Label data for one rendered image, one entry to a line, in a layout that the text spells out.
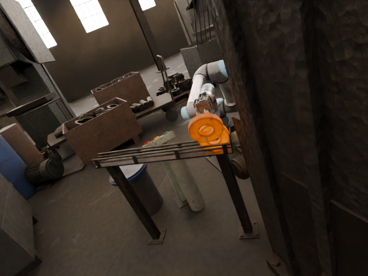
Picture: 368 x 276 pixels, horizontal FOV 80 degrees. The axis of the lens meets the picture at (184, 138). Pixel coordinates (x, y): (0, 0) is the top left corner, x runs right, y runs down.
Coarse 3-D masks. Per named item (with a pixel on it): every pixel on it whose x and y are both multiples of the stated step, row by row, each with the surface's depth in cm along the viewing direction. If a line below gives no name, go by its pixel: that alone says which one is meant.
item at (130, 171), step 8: (120, 168) 179; (128, 168) 174; (136, 168) 169; (144, 168) 168; (128, 176) 163; (136, 176) 163; (144, 176) 172; (112, 184) 166; (136, 184) 168; (144, 184) 172; (152, 184) 181; (136, 192) 170; (144, 192) 172; (152, 192) 178; (144, 200) 174; (152, 200) 178; (160, 200) 187; (152, 208) 179
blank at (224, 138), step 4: (200, 128) 107; (204, 128) 104; (208, 128) 104; (224, 128) 103; (224, 132) 104; (228, 132) 106; (220, 136) 106; (224, 136) 106; (228, 136) 105; (220, 140) 107; (224, 140) 107; (228, 140) 106; (200, 144) 109; (204, 144) 109; (208, 144) 108; (212, 144) 108; (204, 148) 110
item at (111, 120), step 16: (96, 112) 317; (112, 112) 299; (128, 112) 309; (64, 128) 309; (80, 128) 285; (96, 128) 294; (112, 128) 304; (128, 128) 315; (80, 144) 289; (96, 144) 299; (112, 144) 309
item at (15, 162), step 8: (0, 136) 288; (0, 144) 282; (8, 144) 299; (0, 152) 279; (8, 152) 289; (0, 160) 278; (8, 160) 286; (16, 160) 297; (0, 168) 277; (8, 168) 284; (16, 168) 293; (24, 168) 304; (8, 176) 283; (16, 176) 291; (24, 176) 300; (16, 184) 290; (24, 184) 298; (24, 192) 296; (32, 192) 305
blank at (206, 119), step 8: (192, 120) 94; (200, 120) 92; (208, 120) 92; (216, 120) 92; (192, 128) 95; (216, 128) 95; (192, 136) 98; (200, 136) 99; (208, 136) 99; (216, 136) 99
